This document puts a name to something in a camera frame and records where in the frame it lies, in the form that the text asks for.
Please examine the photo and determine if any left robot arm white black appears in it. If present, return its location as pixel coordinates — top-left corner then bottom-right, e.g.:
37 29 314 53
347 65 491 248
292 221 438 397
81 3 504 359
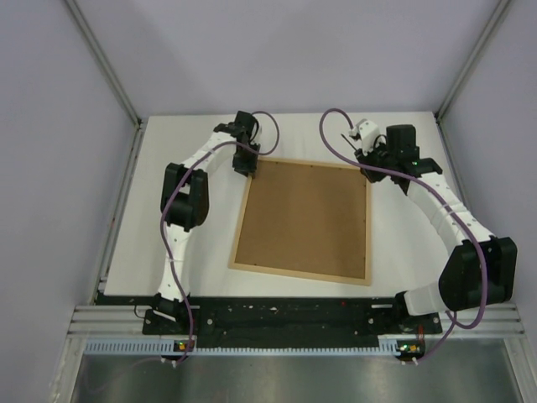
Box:
153 111 261 333

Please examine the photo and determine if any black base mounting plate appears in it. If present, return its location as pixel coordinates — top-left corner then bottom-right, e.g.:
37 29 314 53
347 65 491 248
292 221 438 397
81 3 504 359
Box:
142 296 442 349

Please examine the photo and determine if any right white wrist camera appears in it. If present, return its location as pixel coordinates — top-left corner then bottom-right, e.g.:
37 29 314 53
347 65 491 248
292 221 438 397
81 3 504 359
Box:
348 118 380 155

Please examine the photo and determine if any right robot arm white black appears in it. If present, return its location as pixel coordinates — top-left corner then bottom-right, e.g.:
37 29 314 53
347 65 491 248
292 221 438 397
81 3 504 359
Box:
349 119 518 332

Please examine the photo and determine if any aluminium corner post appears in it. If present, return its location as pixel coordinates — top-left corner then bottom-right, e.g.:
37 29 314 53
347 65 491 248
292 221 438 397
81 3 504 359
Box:
435 0 514 124
63 0 140 123

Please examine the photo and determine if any wooden photo frame brown back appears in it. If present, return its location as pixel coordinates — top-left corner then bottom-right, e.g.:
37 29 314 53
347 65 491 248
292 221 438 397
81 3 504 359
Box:
229 158 373 286

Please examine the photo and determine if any left aluminium corner post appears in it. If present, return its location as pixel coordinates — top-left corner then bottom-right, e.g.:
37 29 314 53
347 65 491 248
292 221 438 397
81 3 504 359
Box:
63 0 140 123

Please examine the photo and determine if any right aluminium corner post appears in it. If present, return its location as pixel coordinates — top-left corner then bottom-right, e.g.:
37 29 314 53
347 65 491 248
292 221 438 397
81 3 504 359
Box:
435 0 514 124

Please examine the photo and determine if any grey slotted cable duct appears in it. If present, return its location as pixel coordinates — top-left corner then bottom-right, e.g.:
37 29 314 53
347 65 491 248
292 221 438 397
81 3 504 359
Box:
84 338 423 357

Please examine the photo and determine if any aluminium rail beam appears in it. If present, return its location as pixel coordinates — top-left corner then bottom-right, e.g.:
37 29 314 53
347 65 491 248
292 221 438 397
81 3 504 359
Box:
66 303 526 337

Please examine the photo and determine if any pink handled screwdriver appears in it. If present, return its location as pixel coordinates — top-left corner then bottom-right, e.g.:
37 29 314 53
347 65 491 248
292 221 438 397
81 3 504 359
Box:
341 133 362 158

